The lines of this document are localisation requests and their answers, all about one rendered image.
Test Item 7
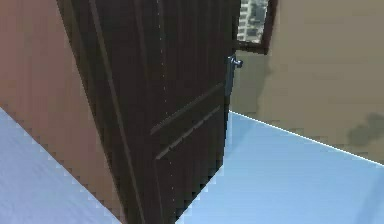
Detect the dark brown room door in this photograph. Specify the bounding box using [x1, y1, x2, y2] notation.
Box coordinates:
[55, 0, 242, 224]

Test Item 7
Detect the dark framed window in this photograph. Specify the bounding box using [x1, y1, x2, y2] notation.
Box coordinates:
[235, 0, 279, 56]

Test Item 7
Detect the grey metal door handle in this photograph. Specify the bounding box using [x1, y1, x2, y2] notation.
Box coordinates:
[225, 55, 244, 98]

